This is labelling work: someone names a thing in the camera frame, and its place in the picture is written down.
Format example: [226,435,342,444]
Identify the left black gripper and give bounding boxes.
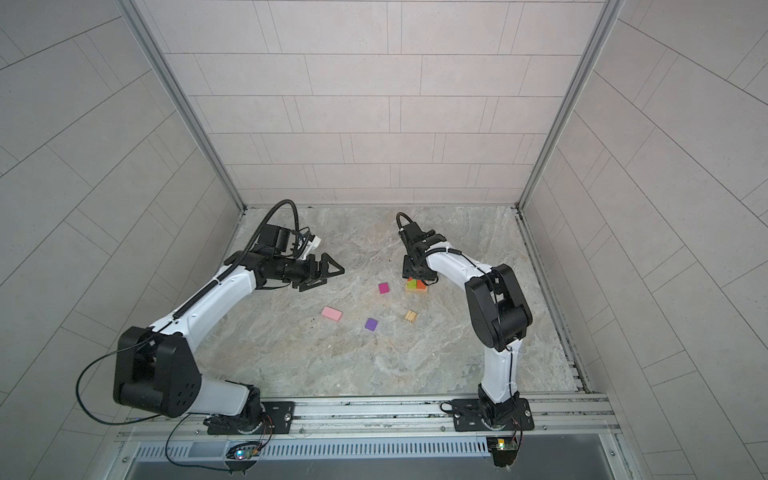
[273,253,345,290]

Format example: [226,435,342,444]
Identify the pink wood block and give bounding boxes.
[321,306,343,322]

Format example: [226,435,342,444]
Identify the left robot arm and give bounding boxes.
[113,225,345,435]

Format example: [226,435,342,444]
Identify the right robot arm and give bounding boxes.
[396,212,534,432]

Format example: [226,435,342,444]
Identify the left circuit board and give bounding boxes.
[225,441,263,461]

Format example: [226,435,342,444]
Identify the circuit board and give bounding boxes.
[225,441,263,461]
[486,437,520,454]

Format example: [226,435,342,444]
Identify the right circuit board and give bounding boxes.
[486,437,520,454]

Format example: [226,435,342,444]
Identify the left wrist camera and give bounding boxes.
[304,235,321,254]

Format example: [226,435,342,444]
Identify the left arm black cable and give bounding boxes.
[74,199,301,472]

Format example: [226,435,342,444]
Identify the aluminium mounting rail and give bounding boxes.
[116,392,622,445]

